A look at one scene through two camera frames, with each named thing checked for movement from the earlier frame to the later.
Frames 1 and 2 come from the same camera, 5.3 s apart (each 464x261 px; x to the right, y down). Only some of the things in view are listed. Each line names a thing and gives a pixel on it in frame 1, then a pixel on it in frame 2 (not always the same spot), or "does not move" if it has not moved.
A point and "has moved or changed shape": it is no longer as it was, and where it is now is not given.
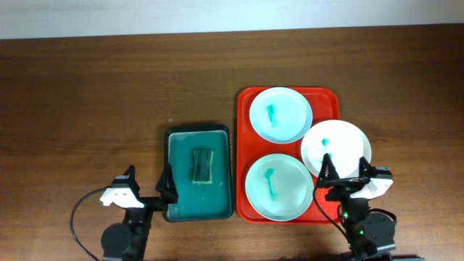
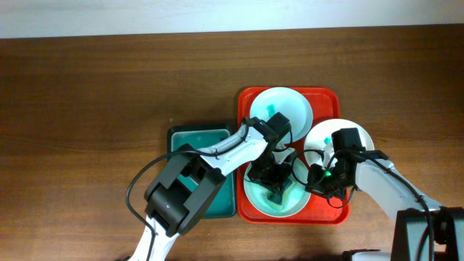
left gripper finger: (131, 172) -> (276, 194)
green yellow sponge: (203, 162) has moved or changed shape
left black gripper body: (149, 202) -> (270, 177)
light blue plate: (280, 115) does not move
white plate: (344, 142) does not move
